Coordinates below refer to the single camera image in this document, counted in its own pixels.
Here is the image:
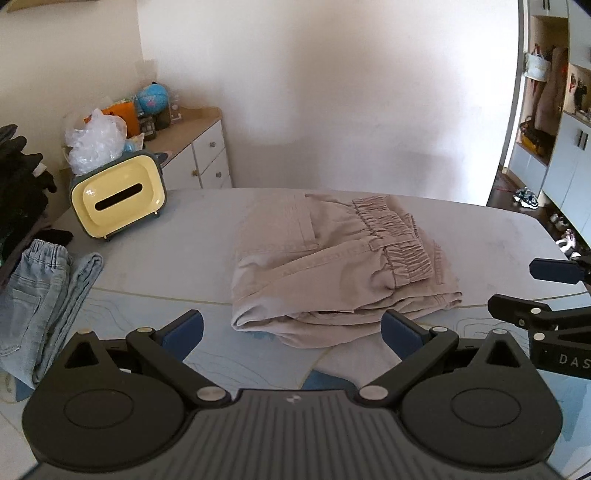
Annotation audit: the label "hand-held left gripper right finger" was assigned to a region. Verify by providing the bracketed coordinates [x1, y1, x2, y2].
[355, 309, 532, 409]

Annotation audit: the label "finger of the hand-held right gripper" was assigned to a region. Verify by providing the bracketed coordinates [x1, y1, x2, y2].
[488, 294, 591, 332]
[529, 253, 591, 284]

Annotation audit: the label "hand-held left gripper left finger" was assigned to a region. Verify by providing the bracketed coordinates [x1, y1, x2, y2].
[60, 310, 232, 409]

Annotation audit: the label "beige pants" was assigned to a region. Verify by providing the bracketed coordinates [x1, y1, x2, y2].
[229, 193, 463, 350]

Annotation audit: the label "pile of dark clothes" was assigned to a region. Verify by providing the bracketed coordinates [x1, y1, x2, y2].
[0, 124, 58, 287]

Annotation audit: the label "yellow bag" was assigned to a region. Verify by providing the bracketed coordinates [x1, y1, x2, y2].
[519, 117, 555, 156]

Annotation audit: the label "light blue jeans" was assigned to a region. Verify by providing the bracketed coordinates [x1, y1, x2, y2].
[0, 239, 105, 388]

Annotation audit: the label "yellow tissue box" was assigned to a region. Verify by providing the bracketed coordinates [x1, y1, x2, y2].
[68, 151, 168, 242]

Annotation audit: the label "brown hanging coat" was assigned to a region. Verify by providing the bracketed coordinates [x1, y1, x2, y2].
[531, 44, 570, 136]

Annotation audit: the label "white drawer sideboard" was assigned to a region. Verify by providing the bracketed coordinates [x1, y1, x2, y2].
[143, 107, 233, 190]

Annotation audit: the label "white hanging bag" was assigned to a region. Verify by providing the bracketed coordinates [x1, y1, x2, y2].
[526, 51, 551, 82]

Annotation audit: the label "clear plastic bag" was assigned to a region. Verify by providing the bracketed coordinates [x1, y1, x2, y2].
[64, 108, 129, 176]

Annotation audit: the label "orange paper bag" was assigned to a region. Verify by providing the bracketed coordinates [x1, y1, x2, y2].
[102, 102, 140, 138]

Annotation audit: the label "blue globe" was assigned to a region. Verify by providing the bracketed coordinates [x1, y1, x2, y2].
[136, 81, 171, 131]

